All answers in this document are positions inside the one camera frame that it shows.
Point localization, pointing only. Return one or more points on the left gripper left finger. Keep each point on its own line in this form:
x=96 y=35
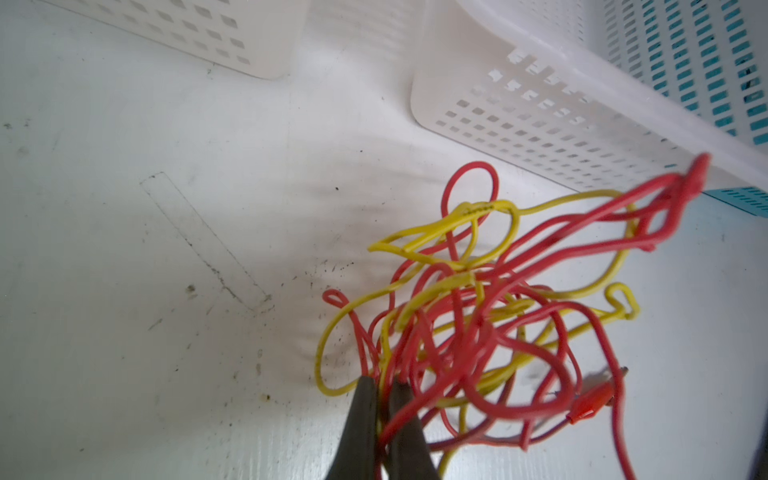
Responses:
x=356 y=455

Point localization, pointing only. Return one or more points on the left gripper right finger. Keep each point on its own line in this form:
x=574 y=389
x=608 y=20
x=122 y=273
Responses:
x=408 y=455

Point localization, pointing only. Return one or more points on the middle white plastic basket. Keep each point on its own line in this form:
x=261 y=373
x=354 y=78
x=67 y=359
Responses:
x=518 y=81

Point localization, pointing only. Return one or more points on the white plastic basket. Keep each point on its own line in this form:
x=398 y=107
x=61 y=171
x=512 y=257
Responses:
x=518 y=81
x=257 y=38

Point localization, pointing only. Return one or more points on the left white plastic basket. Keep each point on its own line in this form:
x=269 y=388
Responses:
x=257 y=38

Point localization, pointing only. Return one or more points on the teal plastic basket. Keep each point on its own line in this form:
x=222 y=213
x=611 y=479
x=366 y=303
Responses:
x=710 y=57

